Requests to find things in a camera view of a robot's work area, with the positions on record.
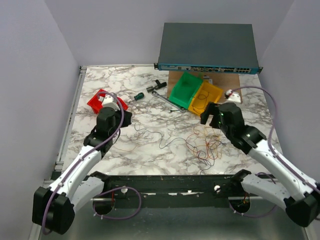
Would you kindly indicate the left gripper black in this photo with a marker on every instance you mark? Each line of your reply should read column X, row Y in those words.
column 127, row 121

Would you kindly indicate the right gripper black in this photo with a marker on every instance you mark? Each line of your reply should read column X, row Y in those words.
column 209, row 110

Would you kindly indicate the yellow plastic bin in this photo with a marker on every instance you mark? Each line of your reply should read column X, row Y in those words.
column 207, row 93

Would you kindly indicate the green plastic bin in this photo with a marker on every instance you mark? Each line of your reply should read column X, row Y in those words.
column 185, row 89

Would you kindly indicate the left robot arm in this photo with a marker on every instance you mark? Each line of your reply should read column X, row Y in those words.
column 67, row 180

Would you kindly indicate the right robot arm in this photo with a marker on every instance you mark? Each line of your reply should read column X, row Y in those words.
column 296, row 193

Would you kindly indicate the small silver wrench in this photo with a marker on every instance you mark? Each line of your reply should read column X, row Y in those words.
column 173, row 111

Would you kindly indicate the wooden board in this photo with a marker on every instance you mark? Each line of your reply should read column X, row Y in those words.
column 225, row 81

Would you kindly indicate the red plastic bin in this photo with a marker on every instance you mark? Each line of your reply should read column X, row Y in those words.
column 94, row 102

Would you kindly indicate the silver ratchet wrench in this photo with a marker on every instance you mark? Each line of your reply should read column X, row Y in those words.
column 179, row 108

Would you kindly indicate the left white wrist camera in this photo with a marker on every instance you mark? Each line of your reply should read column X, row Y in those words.
column 109, row 101

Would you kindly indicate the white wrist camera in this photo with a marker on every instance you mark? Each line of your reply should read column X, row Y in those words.
column 109, row 101
column 233, row 96

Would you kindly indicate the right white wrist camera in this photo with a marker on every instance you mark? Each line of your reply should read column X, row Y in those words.
column 233, row 96

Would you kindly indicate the green handled screwdriver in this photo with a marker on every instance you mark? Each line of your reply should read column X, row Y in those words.
column 138, row 97

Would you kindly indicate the black T-handle tool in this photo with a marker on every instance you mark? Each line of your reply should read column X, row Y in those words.
column 159, row 85

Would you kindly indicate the blue network switch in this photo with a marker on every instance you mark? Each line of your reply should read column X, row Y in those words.
column 208, row 48

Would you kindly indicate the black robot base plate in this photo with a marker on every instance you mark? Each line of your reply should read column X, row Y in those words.
column 168, row 191

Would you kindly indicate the aluminium frame rail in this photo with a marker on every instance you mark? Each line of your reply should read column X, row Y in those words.
column 252, row 218

